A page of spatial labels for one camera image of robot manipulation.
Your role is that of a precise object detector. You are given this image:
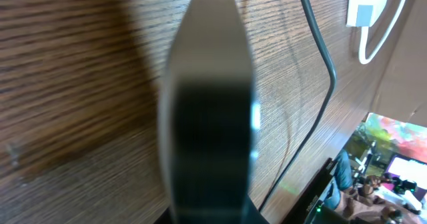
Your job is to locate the Galaxy smartphone teal screen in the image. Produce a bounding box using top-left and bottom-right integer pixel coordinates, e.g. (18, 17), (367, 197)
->
(157, 0), (258, 223)

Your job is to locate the black USB charging cable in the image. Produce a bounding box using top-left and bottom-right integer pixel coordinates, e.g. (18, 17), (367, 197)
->
(258, 0), (338, 213)

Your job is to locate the person in background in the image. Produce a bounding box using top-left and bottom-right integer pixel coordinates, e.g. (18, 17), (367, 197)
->
(324, 149), (404, 223)

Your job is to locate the white power strip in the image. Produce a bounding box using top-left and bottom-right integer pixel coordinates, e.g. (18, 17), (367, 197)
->
(346, 0), (387, 27)

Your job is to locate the background monitor screen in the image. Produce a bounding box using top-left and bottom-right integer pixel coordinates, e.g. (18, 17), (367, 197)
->
(386, 154), (426, 195)

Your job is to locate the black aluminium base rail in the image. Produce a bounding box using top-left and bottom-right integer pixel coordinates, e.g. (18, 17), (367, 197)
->
(282, 158), (348, 224)

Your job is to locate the white power strip cord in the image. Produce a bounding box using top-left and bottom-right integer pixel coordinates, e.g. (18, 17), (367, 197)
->
(358, 0), (411, 66)

